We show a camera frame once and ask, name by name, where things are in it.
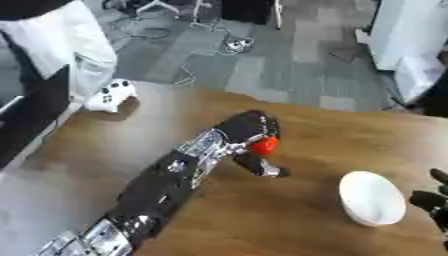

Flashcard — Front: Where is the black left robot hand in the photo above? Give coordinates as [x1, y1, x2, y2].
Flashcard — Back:
[213, 110, 293, 178]

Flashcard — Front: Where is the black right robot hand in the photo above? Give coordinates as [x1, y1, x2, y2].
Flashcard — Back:
[407, 168, 448, 252]

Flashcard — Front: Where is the red round toy fruit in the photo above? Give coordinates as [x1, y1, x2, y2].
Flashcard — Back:
[250, 135, 280, 157]

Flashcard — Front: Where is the white bowl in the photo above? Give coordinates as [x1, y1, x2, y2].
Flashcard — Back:
[337, 170, 408, 228]

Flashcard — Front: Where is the white power strip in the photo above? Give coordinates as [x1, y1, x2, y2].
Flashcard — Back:
[224, 37, 258, 53]

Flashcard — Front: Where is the white game controller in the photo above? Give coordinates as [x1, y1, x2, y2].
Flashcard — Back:
[84, 78, 140, 114]

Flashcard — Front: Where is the white chair base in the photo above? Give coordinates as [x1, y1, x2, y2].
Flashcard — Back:
[134, 0, 182, 19]

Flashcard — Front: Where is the white cabinet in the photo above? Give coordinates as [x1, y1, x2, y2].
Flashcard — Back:
[355, 0, 448, 104]

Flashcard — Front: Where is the person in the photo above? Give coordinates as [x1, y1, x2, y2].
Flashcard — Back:
[0, 0, 119, 104]

